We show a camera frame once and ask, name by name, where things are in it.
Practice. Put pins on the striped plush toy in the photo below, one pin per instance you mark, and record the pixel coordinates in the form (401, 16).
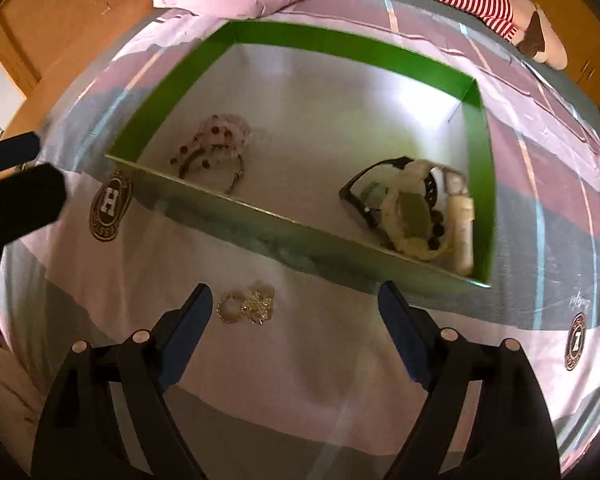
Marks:
(470, 0)

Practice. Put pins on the green cardboard box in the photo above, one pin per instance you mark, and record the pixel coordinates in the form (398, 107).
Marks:
(322, 104)

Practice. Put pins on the striped plaid bed sheet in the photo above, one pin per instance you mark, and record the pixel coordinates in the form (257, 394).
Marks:
(317, 391)

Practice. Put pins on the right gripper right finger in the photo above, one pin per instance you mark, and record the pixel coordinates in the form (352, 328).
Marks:
(412, 332)

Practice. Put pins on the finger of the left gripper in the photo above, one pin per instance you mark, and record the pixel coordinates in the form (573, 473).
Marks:
(17, 150)
(30, 200)

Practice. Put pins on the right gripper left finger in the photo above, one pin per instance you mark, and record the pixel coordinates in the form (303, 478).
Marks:
(178, 332)

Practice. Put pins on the wooden wardrobe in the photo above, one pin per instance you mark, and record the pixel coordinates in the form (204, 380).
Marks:
(45, 45)

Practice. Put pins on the black strap wristwatch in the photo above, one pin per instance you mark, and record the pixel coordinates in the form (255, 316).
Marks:
(365, 191)

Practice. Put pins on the cream white wristwatch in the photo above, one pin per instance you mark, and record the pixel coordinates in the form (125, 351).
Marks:
(428, 214)

